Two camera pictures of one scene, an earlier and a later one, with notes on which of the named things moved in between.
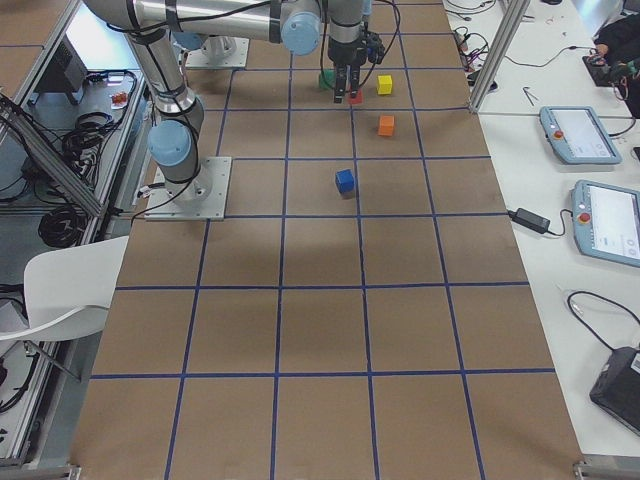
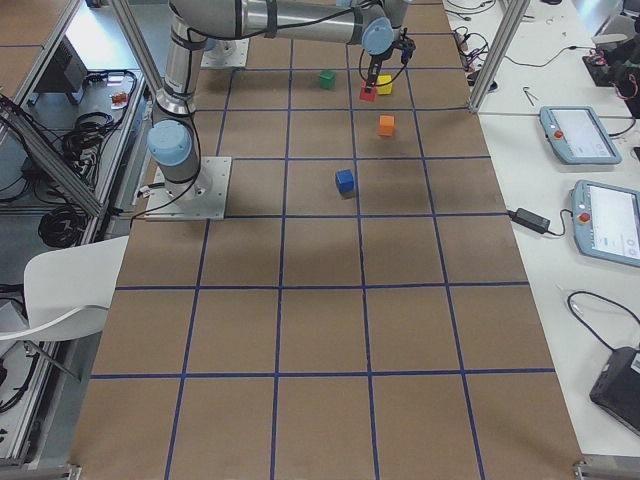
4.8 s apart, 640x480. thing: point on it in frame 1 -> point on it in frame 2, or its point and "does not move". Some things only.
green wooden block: x=327 y=78 does not move
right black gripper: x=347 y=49 -> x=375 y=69
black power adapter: x=530 y=220 does not move
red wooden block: x=356 y=97 -> x=365 y=96
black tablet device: x=617 y=389 does not move
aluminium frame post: x=513 y=14 does not move
